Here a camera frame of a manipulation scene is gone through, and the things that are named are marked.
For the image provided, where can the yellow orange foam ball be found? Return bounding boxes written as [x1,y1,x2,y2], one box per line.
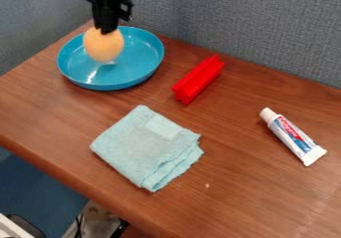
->
[83,27,125,63]

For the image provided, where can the red plastic block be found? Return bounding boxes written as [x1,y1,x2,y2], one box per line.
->
[171,55,224,105]

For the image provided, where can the grey object under table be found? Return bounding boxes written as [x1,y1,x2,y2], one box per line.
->
[62,201,130,238]

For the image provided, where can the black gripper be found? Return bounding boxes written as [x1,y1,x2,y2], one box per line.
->
[87,0,134,35]

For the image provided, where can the white toothpaste tube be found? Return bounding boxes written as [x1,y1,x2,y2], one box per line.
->
[260,108,328,166]

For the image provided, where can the blue plate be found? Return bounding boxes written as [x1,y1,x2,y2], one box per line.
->
[56,26,166,91]

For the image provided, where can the light blue folded cloth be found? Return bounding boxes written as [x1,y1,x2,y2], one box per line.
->
[90,106,204,192]

